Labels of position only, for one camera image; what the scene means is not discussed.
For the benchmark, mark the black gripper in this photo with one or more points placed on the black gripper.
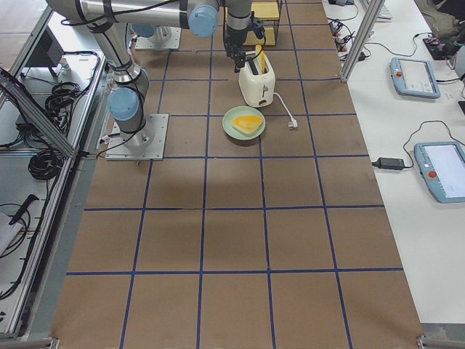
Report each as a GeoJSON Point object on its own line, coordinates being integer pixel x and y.
{"type": "Point", "coordinates": [235, 38]}

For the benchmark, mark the white toaster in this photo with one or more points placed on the white toaster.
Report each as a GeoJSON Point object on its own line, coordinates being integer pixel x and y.
{"type": "Point", "coordinates": [257, 89]}

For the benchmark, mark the yellow bread slice in toaster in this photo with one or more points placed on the yellow bread slice in toaster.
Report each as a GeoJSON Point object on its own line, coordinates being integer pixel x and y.
{"type": "Point", "coordinates": [260, 60]}

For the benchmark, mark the light green plate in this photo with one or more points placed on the light green plate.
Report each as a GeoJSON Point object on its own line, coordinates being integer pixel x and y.
{"type": "Point", "coordinates": [241, 111]}

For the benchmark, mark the yellow bread slice on plate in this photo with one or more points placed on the yellow bread slice on plate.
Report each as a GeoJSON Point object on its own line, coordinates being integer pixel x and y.
{"type": "Point", "coordinates": [247, 124]}

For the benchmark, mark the far blue teach pendant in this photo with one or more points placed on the far blue teach pendant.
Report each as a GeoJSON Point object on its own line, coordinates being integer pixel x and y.
{"type": "Point", "coordinates": [414, 78]}

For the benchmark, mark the blue teach pendant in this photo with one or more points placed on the blue teach pendant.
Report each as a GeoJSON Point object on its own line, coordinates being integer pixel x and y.
{"type": "Point", "coordinates": [442, 167]}
{"type": "Point", "coordinates": [414, 78]}

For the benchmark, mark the black power adapter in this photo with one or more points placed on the black power adapter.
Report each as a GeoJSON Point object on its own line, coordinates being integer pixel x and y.
{"type": "Point", "coordinates": [389, 163]}

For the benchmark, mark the black monitor box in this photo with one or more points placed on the black monitor box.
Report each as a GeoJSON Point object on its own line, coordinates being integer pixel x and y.
{"type": "Point", "coordinates": [47, 53]}

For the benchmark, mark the near blue teach pendant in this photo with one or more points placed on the near blue teach pendant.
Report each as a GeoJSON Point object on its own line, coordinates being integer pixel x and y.
{"type": "Point", "coordinates": [442, 167]}

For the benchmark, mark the black wire basket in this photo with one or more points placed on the black wire basket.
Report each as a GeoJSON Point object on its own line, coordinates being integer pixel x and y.
{"type": "Point", "coordinates": [262, 33]}

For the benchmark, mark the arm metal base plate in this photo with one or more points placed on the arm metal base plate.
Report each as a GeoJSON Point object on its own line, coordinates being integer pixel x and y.
{"type": "Point", "coordinates": [147, 144]}
{"type": "Point", "coordinates": [144, 44]}

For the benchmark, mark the aluminium frame post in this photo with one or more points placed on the aluminium frame post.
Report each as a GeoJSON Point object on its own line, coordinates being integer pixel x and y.
{"type": "Point", "coordinates": [363, 31]}

